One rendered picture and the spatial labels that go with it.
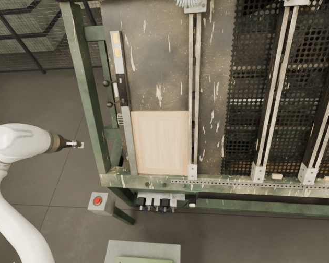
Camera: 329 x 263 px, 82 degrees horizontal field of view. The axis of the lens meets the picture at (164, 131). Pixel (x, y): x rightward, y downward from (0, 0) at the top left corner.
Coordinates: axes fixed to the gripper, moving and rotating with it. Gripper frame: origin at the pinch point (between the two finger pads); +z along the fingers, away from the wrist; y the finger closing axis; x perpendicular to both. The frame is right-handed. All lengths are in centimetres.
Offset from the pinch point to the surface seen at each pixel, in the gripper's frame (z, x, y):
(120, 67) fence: 12.3, -45.5, -16.0
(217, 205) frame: 113, 56, -85
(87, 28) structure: 8, -68, 3
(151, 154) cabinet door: 45, 5, -29
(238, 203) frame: 114, 53, -106
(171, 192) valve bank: 60, 33, -42
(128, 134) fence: 34.5, -8.7, -14.7
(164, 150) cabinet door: 43, 2, -38
